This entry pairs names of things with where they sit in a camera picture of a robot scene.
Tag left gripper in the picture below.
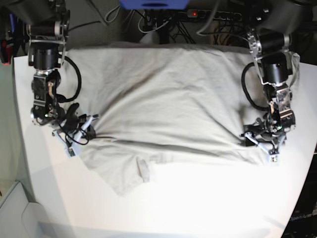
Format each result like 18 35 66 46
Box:
241 124 296 155

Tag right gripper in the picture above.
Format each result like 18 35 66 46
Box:
51 114 99 151

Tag white t-shirt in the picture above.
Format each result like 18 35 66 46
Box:
67 43 267 195

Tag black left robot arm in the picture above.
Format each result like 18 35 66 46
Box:
241 0 317 162

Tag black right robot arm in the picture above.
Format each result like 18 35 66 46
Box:
0 0 98 157

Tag white plastic bin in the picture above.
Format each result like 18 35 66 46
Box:
0 180 62 238

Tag red and blue tools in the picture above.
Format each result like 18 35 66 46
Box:
0 8 13 65

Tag white power strip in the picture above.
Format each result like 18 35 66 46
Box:
187 9 243 22

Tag blue box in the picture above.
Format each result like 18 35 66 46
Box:
119 0 189 10

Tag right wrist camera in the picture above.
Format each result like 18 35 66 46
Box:
65 146 77 158

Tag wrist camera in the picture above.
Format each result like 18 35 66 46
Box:
266 154 280 166
65 146 77 158

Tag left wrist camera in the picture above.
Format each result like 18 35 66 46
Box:
266 154 280 166

